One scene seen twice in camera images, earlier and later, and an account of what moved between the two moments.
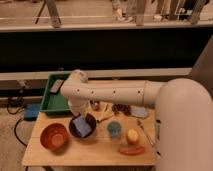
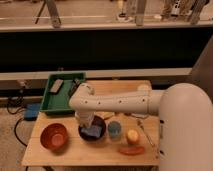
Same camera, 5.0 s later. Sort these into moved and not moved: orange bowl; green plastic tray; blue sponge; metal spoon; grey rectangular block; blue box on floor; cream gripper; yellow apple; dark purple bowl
Moved: dark purple bowl; blue sponge; cream gripper
Not moved: grey rectangular block; orange bowl; blue box on floor; metal spoon; green plastic tray; yellow apple
